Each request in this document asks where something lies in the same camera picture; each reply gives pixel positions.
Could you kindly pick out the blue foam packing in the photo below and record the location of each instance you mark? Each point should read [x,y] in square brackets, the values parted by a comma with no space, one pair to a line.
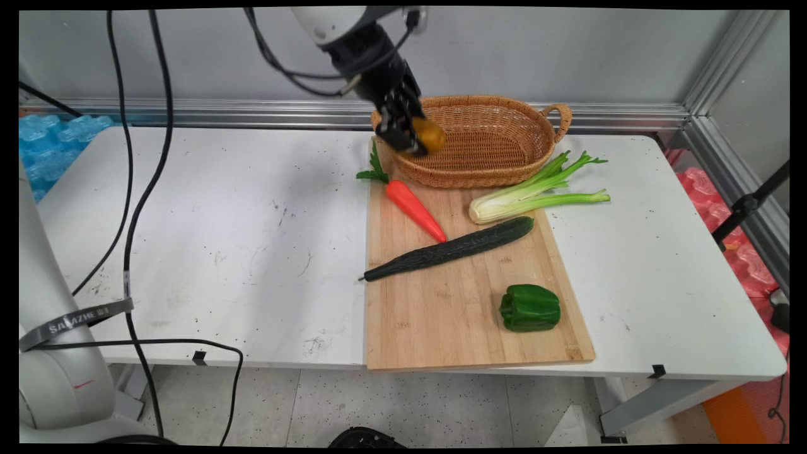
[50,148]

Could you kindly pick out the black metal equipment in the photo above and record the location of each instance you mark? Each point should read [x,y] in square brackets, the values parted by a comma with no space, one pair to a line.
[365,438]

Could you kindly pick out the woven wicker basket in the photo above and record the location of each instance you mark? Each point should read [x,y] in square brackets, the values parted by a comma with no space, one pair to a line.
[492,142]

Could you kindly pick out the orange carrot with green leaves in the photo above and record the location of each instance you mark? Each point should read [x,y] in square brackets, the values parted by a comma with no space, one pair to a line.
[413,207]

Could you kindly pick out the red foam packing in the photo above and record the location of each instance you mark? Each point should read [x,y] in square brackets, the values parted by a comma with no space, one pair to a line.
[744,265]

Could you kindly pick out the brown potato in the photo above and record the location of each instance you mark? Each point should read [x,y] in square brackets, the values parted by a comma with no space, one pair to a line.
[432,135]

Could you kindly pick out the wooden cutting board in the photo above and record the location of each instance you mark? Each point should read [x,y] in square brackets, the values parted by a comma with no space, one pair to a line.
[454,309]

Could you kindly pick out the small black device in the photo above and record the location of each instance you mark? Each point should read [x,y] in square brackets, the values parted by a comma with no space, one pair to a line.
[780,312]

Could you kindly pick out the pale green celery stalk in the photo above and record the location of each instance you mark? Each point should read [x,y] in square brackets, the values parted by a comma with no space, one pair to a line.
[529,195]

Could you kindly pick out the black tripod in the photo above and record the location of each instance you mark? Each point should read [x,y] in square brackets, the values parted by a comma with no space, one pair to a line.
[747,205]

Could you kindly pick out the green bell pepper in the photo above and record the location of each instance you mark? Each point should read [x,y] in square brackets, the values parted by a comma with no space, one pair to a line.
[529,308]

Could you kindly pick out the horizontal aluminium frame rail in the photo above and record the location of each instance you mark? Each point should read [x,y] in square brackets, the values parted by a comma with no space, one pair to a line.
[252,113]

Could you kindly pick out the black table edge clip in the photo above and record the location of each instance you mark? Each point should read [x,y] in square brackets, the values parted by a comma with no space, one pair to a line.
[199,358]
[657,371]

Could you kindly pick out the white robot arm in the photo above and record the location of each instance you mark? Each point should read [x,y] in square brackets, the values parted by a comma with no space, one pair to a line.
[57,378]

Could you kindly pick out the white table leg frame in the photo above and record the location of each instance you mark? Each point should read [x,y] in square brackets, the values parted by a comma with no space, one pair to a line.
[662,403]

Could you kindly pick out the long dark green cucumber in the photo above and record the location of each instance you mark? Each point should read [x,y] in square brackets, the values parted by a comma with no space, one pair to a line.
[454,248]

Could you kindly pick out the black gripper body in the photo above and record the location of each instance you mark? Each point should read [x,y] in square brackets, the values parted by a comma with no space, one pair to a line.
[375,63]

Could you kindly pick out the slanted aluminium frame rail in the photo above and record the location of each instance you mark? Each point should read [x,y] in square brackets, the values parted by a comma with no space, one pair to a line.
[737,164]

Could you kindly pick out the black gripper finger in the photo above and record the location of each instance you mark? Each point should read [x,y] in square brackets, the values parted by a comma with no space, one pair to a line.
[416,107]
[398,129]

